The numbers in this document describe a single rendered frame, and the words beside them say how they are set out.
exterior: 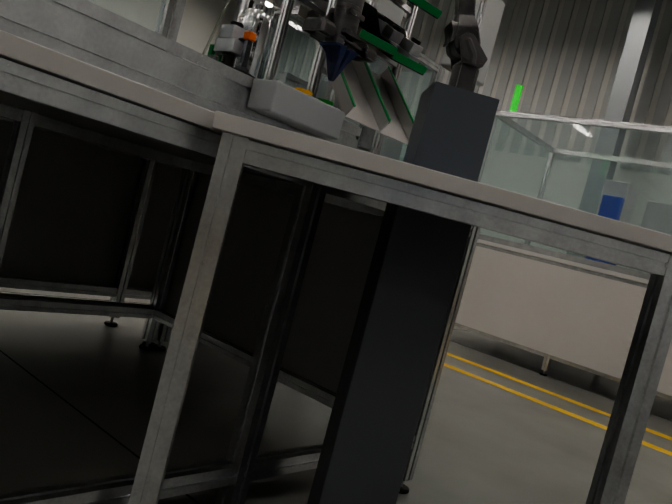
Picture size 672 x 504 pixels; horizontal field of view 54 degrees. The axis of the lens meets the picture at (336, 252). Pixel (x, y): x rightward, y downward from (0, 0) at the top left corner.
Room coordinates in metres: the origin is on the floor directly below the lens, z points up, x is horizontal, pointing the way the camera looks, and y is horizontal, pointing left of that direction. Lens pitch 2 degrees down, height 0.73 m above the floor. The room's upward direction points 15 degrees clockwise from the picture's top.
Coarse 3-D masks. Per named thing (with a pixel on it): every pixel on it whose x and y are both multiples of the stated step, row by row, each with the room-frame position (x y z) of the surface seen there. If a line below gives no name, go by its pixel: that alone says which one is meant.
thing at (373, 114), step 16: (352, 64) 1.87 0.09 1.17; (336, 80) 1.70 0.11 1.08; (352, 80) 1.81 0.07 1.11; (368, 80) 1.81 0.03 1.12; (336, 96) 1.69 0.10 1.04; (352, 96) 1.65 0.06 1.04; (368, 96) 1.79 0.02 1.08; (352, 112) 1.69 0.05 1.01; (368, 112) 1.76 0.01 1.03; (384, 112) 1.74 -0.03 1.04
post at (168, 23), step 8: (168, 0) 1.48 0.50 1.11; (176, 0) 1.49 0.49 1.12; (168, 8) 1.48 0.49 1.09; (176, 8) 1.49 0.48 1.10; (168, 16) 1.48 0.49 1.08; (176, 16) 1.50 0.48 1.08; (160, 24) 1.49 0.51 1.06; (168, 24) 1.49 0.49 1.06; (160, 32) 1.48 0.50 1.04; (168, 32) 1.49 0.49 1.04
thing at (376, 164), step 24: (216, 120) 1.10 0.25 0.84; (240, 120) 1.10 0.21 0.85; (288, 144) 1.11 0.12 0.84; (312, 144) 1.11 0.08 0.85; (336, 144) 1.12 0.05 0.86; (360, 168) 1.14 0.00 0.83; (384, 168) 1.13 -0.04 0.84; (408, 168) 1.13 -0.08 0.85; (456, 192) 1.14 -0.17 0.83; (480, 192) 1.14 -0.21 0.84; (504, 192) 1.15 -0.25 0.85; (552, 216) 1.15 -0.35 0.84; (576, 216) 1.16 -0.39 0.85; (600, 216) 1.16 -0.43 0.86; (624, 240) 1.19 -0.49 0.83; (648, 240) 1.17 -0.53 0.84
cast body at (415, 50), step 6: (402, 42) 1.84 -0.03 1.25; (408, 42) 1.83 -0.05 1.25; (414, 42) 1.83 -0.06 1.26; (420, 42) 1.83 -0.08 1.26; (402, 48) 1.84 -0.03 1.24; (408, 48) 1.82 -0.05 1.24; (414, 48) 1.82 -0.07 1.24; (420, 48) 1.84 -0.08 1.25; (402, 54) 1.84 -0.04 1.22; (408, 54) 1.82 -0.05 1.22; (414, 54) 1.84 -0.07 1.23; (414, 60) 1.83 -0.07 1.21
